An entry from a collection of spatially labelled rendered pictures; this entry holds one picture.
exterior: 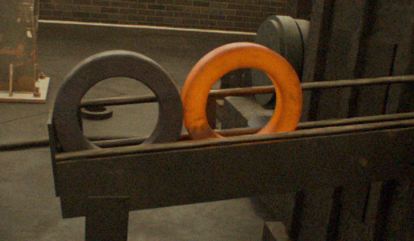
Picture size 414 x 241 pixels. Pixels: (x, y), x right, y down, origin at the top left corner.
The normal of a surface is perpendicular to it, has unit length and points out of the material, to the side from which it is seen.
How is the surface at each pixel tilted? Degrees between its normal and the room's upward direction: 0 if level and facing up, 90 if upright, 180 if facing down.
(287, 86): 90
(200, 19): 90
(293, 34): 45
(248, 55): 90
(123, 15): 90
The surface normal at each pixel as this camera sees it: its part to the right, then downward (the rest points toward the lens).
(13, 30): 0.21, 0.29
